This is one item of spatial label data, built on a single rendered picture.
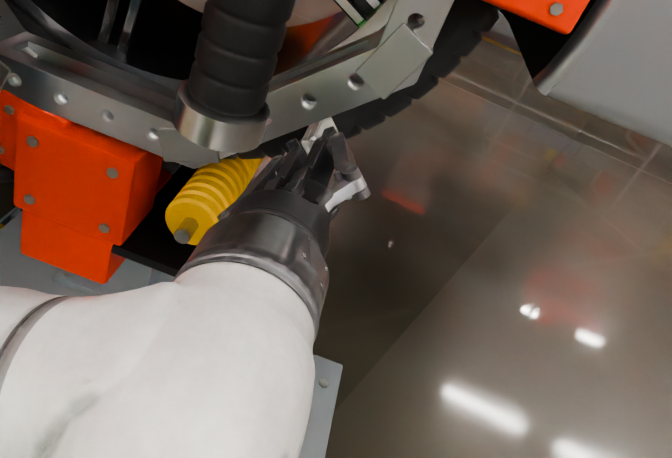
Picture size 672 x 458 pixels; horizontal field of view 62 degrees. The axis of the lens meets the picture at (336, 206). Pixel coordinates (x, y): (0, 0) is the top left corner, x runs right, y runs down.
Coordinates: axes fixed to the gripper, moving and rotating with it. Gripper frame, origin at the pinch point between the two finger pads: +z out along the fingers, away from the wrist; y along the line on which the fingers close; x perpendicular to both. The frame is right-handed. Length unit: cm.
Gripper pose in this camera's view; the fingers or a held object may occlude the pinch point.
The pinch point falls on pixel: (321, 137)
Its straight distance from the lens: 55.2
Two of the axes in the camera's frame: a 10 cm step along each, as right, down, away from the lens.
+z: 1.6, -5.2, 8.4
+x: -4.2, -8.1, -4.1
